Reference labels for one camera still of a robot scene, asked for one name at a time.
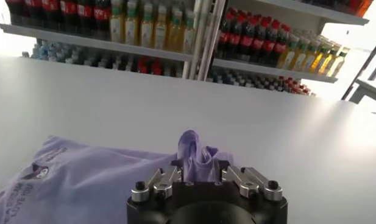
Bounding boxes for purple printed t-shirt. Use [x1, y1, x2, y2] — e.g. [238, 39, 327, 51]
[0, 130, 234, 224]

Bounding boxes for cola bottle red cap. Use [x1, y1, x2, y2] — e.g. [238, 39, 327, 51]
[76, 0, 94, 37]
[24, 0, 44, 29]
[41, 0, 61, 31]
[227, 10, 244, 61]
[59, 0, 78, 33]
[93, 0, 112, 40]
[250, 16, 268, 64]
[217, 12, 233, 59]
[238, 13, 256, 63]
[271, 23, 291, 67]
[260, 18, 280, 66]
[5, 0, 26, 26]

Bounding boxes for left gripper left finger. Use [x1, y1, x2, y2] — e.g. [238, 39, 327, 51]
[131, 159, 185, 203]

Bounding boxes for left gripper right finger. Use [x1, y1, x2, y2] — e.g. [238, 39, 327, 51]
[216, 159, 283, 202]

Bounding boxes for grey metal frame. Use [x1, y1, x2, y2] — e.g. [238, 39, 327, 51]
[341, 36, 376, 104]

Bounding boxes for grey metal shelf rack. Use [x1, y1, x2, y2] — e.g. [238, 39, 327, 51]
[0, 0, 215, 80]
[202, 0, 371, 85]

